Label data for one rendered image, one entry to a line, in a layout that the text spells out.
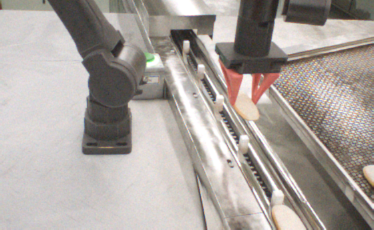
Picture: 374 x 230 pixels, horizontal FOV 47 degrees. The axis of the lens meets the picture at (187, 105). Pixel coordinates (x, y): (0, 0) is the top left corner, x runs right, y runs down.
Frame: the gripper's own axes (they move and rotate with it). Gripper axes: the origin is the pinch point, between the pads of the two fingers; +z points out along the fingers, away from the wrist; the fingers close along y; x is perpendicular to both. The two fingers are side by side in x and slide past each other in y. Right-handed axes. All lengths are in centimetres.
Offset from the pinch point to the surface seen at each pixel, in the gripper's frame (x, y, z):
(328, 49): 19.9, 27.9, 0.7
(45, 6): 332, -51, 94
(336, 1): 278, 205, 73
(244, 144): -3.3, 0.1, 7.1
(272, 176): -10.9, 2.1, 7.9
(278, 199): -17.3, -0.1, 6.5
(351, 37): 24.4, 36.4, -0.2
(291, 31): 57, 39, 11
